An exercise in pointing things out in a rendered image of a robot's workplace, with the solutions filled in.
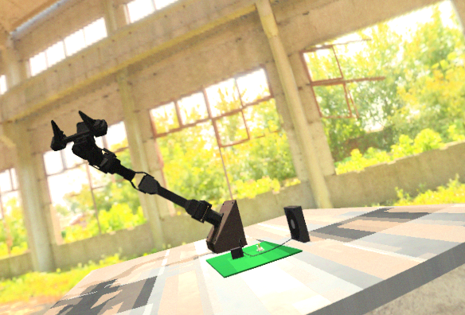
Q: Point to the black square cooling fan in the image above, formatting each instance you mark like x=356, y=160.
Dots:
x=297, y=224

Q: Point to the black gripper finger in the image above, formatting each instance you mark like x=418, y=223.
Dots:
x=58, y=134
x=92, y=124

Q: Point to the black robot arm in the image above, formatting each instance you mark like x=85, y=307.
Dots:
x=108, y=163

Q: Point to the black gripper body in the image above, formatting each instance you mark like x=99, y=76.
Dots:
x=83, y=140

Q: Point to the green circuit board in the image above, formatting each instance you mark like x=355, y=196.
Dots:
x=227, y=267

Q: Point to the black cable with plug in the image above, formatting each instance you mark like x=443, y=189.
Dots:
x=238, y=251

